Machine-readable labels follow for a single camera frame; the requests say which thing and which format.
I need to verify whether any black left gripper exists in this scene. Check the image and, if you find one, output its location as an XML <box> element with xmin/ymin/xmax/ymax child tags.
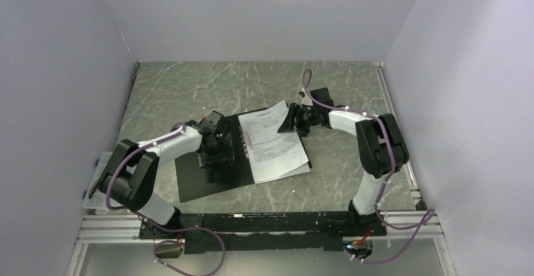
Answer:
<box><xmin>198</xmin><ymin>133</ymin><xmax>234</xmax><ymax>170</ymax></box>

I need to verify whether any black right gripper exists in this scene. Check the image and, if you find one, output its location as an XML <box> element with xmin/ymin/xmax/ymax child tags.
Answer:
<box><xmin>277</xmin><ymin>103</ymin><xmax>319</xmax><ymax>137</ymax></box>

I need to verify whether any printed white paper sheet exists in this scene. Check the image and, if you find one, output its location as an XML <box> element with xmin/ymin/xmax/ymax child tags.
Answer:
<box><xmin>238</xmin><ymin>100</ymin><xmax>310</xmax><ymax>183</ymax></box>
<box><xmin>269</xmin><ymin>163</ymin><xmax>310</xmax><ymax>181</ymax></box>

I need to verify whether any beige folder with black inside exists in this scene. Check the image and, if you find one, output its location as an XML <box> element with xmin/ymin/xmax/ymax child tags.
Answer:
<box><xmin>174</xmin><ymin>113</ymin><xmax>259</xmax><ymax>202</ymax></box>

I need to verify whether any printed white paper sheet top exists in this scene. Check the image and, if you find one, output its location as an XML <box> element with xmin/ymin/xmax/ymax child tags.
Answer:
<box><xmin>269</xmin><ymin>163</ymin><xmax>310</xmax><ymax>181</ymax></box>

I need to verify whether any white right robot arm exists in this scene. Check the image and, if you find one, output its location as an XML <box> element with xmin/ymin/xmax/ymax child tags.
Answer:
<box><xmin>278</xmin><ymin>88</ymin><xmax>409</xmax><ymax>235</ymax></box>

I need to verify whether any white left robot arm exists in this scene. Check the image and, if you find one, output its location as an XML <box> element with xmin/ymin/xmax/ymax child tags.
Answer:
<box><xmin>88</xmin><ymin>111</ymin><xmax>238</xmax><ymax>238</ymax></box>

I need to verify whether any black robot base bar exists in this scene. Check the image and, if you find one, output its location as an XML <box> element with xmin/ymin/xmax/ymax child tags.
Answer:
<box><xmin>139</xmin><ymin>211</ymin><xmax>387</xmax><ymax>255</ymax></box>

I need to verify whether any metal folder clip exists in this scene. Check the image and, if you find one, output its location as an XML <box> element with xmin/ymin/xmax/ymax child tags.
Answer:
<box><xmin>239</xmin><ymin>127</ymin><xmax>250</xmax><ymax>158</ymax></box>

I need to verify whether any clear plastic parts box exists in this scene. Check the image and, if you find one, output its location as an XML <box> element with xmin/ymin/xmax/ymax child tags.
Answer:
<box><xmin>82</xmin><ymin>152</ymin><xmax>112</xmax><ymax>210</ymax></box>

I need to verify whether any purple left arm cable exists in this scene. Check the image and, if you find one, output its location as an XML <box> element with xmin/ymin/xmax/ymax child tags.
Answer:
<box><xmin>104</xmin><ymin>123</ymin><xmax>227</xmax><ymax>276</ymax></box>

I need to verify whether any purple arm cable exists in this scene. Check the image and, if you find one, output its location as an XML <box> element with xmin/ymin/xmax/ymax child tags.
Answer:
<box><xmin>104</xmin><ymin>123</ymin><xmax>227</xmax><ymax>276</ymax></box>
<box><xmin>301</xmin><ymin>69</ymin><xmax>436</xmax><ymax>265</ymax></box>

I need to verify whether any aluminium frame rail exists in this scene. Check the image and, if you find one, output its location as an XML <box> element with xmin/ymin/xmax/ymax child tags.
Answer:
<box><xmin>66</xmin><ymin>214</ymin><xmax>142</xmax><ymax>275</ymax></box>

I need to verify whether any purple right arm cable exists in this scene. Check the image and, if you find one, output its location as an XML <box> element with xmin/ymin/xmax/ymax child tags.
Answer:
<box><xmin>301</xmin><ymin>69</ymin><xmax>436</xmax><ymax>265</ymax></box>

